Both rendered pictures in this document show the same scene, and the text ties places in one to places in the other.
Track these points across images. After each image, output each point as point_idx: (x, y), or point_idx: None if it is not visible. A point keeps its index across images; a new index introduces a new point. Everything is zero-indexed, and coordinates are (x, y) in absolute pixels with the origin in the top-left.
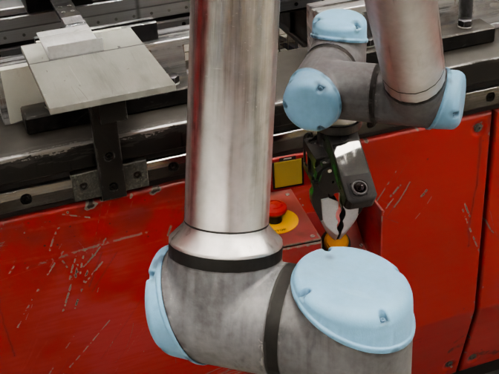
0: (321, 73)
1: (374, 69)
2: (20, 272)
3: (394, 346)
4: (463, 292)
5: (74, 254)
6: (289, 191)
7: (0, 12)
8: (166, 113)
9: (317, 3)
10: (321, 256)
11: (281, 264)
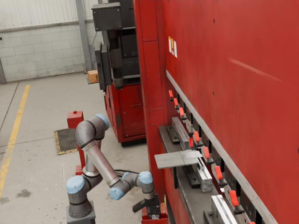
0: (126, 174)
1: (123, 179)
2: (173, 187)
3: (66, 189)
4: None
5: (175, 192)
6: (164, 212)
7: None
8: (186, 182)
9: (220, 196)
10: (81, 178)
11: (85, 176)
